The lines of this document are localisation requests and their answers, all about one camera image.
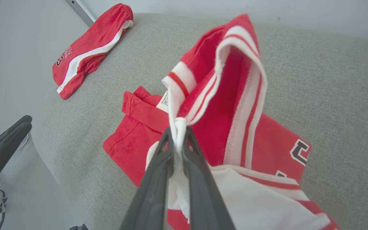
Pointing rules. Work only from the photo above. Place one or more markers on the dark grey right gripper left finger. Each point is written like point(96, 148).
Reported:
point(153, 191)

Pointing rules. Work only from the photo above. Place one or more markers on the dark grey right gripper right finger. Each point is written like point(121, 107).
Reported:
point(203, 195)

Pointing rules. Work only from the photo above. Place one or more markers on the red white jersey shirt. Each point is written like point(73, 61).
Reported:
point(222, 127)

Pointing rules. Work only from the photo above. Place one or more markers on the red white shorts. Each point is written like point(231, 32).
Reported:
point(91, 41)

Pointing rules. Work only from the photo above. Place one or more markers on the grey fabric sofa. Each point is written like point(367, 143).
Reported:
point(331, 95)

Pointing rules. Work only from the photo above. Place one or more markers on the grey metal wall rail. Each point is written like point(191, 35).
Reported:
point(80, 12)

